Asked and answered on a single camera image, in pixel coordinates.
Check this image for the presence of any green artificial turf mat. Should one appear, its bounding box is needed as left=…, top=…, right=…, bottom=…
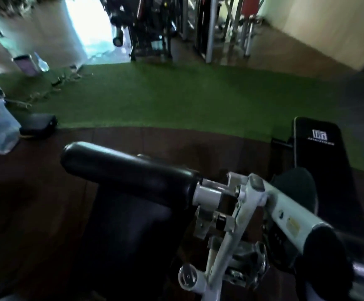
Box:
left=0, top=62, right=364, bottom=173

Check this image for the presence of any black foam roller pad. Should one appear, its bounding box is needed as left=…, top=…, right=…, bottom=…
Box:
left=60, top=142, right=203, bottom=210

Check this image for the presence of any black machine seat pad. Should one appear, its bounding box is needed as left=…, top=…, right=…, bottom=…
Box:
left=72, top=182, right=198, bottom=301

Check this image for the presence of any dark green round pad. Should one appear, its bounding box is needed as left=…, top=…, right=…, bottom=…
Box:
left=270, top=167, right=319, bottom=217

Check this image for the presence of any grey metal gym machine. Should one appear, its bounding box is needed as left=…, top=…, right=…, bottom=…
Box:
left=182, top=0, right=233, bottom=64

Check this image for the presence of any black weight machine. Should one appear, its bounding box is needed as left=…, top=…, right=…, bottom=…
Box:
left=101, top=0, right=182, bottom=61

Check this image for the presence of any red padded gym machine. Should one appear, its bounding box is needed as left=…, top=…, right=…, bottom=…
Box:
left=229, top=0, right=265, bottom=57

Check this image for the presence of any black pouch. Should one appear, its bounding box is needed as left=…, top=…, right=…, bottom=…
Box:
left=19, top=114, right=58, bottom=139

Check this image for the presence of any black padded bench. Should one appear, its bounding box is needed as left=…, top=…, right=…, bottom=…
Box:
left=270, top=116, right=364, bottom=239

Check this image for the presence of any clear plastic water bottle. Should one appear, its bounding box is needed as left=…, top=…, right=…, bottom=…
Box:
left=34, top=52, right=50, bottom=72

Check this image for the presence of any purple tumbler cup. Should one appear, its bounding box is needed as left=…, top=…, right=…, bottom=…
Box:
left=13, top=54, right=38, bottom=75

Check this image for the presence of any small black foam pad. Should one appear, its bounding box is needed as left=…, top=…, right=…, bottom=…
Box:
left=296, top=225, right=355, bottom=301

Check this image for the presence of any white metal machine frame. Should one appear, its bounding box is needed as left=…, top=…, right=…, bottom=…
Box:
left=178, top=172, right=333, bottom=301

